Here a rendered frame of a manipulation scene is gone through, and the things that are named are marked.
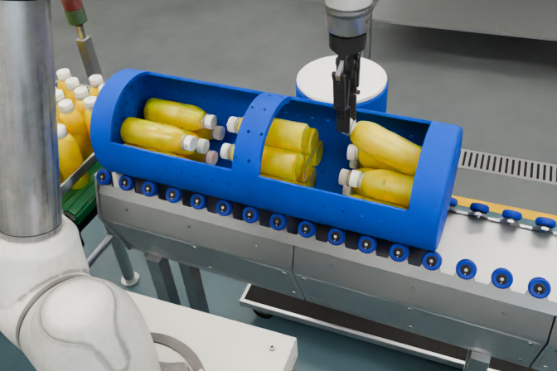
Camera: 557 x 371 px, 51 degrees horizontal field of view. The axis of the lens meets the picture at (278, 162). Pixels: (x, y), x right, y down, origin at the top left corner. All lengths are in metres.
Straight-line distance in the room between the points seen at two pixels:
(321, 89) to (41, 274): 1.05
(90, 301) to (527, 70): 3.46
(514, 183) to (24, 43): 2.59
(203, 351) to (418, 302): 0.55
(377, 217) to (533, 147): 2.17
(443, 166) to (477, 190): 1.81
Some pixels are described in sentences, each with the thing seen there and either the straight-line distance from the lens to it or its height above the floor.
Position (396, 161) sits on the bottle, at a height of 1.17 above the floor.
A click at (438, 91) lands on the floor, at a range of 3.69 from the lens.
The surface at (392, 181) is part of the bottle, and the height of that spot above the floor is 1.14.
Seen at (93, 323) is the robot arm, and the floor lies 1.32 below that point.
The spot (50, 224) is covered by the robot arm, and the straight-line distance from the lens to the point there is 0.99.
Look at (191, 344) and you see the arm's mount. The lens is 1.13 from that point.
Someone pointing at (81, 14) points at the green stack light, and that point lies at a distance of 2.05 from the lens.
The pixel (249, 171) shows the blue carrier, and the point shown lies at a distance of 1.31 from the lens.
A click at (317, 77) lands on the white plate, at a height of 1.04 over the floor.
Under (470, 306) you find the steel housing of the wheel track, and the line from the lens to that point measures 1.41.
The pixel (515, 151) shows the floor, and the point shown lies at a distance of 3.30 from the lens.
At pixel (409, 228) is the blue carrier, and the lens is 1.25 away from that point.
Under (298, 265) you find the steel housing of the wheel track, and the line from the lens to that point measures 1.47.
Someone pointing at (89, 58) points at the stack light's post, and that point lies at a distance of 2.12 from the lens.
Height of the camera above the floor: 1.98
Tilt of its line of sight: 40 degrees down
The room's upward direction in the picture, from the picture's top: 5 degrees counter-clockwise
